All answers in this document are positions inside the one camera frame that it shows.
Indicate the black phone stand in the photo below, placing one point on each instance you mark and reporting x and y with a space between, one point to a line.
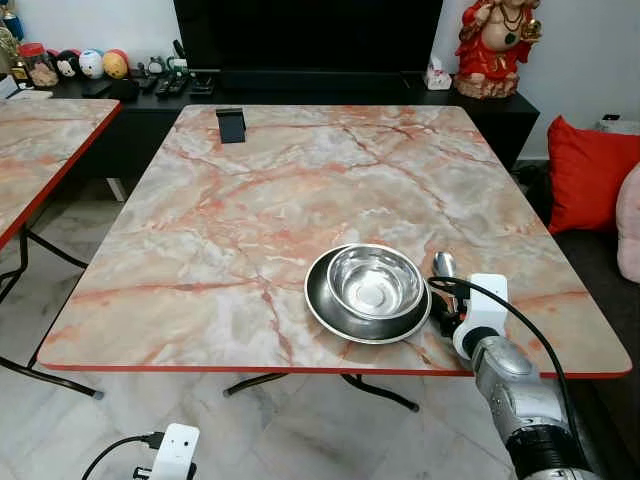
231 126

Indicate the gold trophy with blue ball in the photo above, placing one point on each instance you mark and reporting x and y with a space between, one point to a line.
7 45

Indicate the marble pattern folding table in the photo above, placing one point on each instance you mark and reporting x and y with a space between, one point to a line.
45 140
300 170

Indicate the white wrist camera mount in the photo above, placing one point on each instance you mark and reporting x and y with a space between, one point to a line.
176 448
487 305

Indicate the yellow round figurine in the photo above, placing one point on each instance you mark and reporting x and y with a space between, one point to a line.
116 65

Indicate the red cushion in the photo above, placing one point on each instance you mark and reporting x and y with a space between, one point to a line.
590 175

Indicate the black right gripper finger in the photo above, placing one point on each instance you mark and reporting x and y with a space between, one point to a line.
455 290
440 292

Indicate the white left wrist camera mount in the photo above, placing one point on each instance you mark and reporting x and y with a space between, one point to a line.
176 448

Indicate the white green small cup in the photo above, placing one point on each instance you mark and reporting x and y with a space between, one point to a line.
178 67

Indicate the small grey animal figurine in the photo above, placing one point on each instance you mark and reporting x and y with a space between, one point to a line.
156 67

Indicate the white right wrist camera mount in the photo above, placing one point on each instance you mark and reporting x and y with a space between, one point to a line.
487 305

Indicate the red lid snack jar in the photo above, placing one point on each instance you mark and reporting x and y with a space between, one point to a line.
40 68

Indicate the small white pink figurine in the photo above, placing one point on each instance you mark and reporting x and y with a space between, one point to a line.
437 76

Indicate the stainless steel plate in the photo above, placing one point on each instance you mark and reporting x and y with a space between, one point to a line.
320 310

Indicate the silver metal spoon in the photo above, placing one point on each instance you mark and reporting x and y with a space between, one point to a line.
443 265

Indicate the red robed statue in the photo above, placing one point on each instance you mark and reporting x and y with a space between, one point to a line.
497 50

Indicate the stainless steel bowl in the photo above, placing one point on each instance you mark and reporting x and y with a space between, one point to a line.
375 285

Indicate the black white round figurine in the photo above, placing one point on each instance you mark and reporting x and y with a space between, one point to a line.
67 65

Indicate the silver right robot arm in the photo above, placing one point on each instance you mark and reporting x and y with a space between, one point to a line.
520 400

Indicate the pink cushion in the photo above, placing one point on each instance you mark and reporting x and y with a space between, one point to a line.
630 225

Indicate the black flat television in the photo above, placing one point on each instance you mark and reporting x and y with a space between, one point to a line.
310 35

